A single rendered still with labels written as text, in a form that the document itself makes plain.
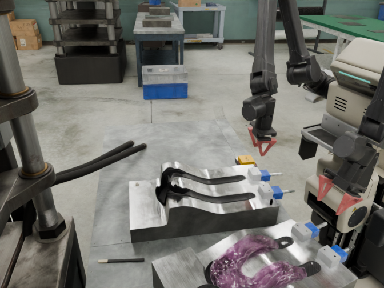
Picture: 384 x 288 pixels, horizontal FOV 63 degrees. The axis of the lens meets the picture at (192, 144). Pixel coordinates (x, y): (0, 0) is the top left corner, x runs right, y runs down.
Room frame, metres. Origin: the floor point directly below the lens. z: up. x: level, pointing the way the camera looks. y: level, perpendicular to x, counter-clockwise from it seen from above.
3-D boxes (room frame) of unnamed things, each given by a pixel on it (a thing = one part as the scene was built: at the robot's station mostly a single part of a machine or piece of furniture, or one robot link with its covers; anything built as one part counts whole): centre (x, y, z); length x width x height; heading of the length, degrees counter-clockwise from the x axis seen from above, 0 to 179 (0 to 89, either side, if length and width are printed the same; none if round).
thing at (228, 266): (0.58, -0.18, 0.90); 0.26 x 0.18 x 0.08; 118
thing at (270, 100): (1.00, -0.25, 1.18); 0.07 x 0.06 x 0.07; 133
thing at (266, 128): (1.00, -0.25, 1.12); 0.10 x 0.07 x 0.07; 11
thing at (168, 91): (4.21, 0.39, 0.11); 0.61 x 0.41 x 0.22; 97
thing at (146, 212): (0.91, -0.03, 0.87); 0.50 x 0.26 x 0.14; 101
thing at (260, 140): (0.98, -0.25, 1.05); 0.07 x 0.07 x 0.09; 11
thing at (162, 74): (4.21, 0.39, 0.28); 0.61 x 0.41 x 0.15; 97
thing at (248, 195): (0.90, -0.05, 0.92); 0.35 x 0.16 x 0.09; 101
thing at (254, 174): (1.01, -0.29, 0.89); 0.13 x 0.05 x 0.05; 101
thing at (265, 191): (0.90, -0.31, 0.89); 0.13 x 0.05 x 0.05; 101
